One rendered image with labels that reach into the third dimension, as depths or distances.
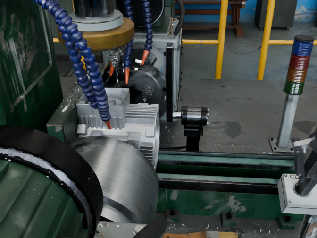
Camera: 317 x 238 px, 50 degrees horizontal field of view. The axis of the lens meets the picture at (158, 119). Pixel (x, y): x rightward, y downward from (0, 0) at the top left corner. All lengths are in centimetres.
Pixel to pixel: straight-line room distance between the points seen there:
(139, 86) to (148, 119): 25
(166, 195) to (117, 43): 45
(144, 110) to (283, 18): 486
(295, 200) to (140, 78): 60
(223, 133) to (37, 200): 112
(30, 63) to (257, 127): 92
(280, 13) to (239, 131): 432
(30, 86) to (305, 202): 71
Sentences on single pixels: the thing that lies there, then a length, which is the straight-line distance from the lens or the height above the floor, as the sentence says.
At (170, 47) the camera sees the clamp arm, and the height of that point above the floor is 125.
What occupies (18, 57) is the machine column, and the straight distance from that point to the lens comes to 90.
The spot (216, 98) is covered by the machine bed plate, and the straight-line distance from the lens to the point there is 165.
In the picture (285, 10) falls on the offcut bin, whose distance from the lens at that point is 563.
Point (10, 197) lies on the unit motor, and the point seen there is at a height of 135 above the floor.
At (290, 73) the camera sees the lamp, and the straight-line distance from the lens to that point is 121.
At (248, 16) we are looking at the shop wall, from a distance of 604.
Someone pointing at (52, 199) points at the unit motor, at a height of 132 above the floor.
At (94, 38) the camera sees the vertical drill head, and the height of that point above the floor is 133.
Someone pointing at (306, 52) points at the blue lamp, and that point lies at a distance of 118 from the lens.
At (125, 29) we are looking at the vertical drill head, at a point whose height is 133.
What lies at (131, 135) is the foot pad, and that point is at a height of 108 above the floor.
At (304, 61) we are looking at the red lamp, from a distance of 119.
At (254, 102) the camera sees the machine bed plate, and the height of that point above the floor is 80.
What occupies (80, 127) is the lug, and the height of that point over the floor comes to 109.
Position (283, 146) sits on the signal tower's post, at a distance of 135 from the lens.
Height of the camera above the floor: 155
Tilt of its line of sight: 31 degrees down
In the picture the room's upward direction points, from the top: 1 degrees counter-clockwise
